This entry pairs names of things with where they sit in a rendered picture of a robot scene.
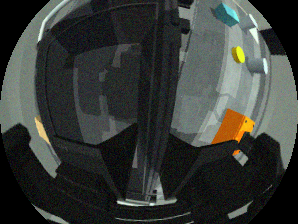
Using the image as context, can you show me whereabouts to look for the small teal block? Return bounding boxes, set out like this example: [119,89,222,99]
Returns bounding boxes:
[214,3,239,27]

